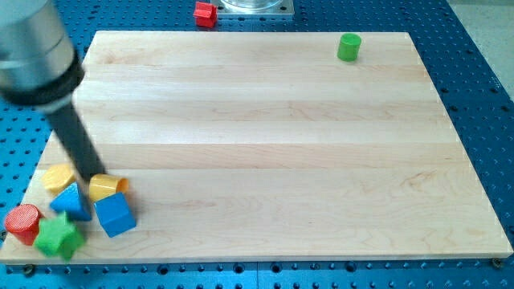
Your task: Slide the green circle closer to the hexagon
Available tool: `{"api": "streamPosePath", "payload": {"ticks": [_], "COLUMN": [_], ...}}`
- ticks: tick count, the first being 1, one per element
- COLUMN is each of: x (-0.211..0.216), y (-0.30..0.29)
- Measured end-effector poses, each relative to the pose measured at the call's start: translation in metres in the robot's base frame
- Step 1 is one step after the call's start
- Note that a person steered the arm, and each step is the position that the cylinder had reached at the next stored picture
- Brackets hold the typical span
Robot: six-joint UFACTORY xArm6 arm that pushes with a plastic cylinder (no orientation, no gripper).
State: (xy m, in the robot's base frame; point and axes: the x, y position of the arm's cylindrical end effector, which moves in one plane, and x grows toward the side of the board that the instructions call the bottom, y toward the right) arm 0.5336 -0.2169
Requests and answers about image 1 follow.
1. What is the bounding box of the yellow hexagon block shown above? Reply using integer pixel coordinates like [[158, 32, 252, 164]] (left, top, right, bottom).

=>
[[41, 164, 75, 196]]

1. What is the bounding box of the light wooden board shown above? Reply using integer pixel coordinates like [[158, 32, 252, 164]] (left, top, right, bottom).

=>
[[0, 30, 514, 265]]

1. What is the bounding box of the green cylinder block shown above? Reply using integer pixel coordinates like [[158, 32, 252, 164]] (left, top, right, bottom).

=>
[[337, 33, 361, 62]]

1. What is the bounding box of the red pentagon house block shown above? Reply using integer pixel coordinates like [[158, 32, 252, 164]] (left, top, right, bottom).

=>
[[193, 2, 218, 28]]

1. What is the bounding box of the blue cube block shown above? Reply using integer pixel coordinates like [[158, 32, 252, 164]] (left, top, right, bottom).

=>
[[94, 192, 137, 238]]

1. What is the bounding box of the yellow lying cylinder block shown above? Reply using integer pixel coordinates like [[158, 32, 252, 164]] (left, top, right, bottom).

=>
[[88, 174, 129, 202]]

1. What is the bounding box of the black pusher rod tool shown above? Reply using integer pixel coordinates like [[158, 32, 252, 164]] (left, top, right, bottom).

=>
[[47, 103, 105, 199]]

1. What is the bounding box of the blue triangle block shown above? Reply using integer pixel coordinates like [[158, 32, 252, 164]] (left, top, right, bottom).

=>
[[50, 182, 92, 222]]

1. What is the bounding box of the green star block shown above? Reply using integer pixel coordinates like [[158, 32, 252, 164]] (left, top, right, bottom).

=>
[[33, 212, 85, 262]]

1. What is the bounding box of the red cylinder block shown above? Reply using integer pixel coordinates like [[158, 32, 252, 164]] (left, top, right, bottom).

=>
[[4, 204, 44, 246]]

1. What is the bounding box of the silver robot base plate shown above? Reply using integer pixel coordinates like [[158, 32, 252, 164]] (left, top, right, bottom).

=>
[[210, 0, 295, 16]]

